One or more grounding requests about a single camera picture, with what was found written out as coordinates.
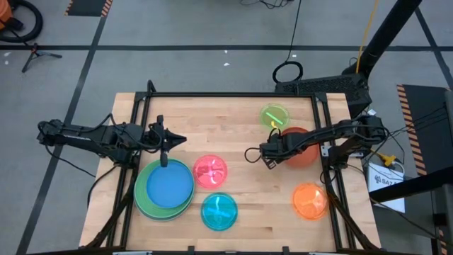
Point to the light green plastic plate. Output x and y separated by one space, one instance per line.
140 198

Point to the yellow plug connector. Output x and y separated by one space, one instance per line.
388 159

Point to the orange-red plastic plate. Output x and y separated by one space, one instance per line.
306 159

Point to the black horizontal bar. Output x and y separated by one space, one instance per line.
410 186

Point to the cyan translucent small plate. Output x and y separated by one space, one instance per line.
219 212

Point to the black aluminium table frame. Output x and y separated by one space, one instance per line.
230 94

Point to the pink translucent small plate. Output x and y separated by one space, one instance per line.
209 177

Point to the yellow-green translucent small plate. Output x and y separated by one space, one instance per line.
281 111

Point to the orange translucent small plate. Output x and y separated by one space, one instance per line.
310 202

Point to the black diagonal pole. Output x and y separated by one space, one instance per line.
385 35

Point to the white paper sign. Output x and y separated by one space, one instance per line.
387 184

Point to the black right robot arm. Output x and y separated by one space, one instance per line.
329 134

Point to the black tripod stand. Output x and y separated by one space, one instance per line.
35 53

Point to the black mat with hazard stripes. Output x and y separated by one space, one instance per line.
85 7
424 120

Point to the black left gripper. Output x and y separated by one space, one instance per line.
154 138

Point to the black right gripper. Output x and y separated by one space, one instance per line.
279 147

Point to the yellow tag on gripper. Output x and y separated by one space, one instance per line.
273 124

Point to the dark green plastic plate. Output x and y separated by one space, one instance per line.
164 219

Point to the orange vacuum cleaner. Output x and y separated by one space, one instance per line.
4 12

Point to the blue plastic plate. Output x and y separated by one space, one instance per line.
170 186

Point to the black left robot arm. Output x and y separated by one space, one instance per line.
88 138

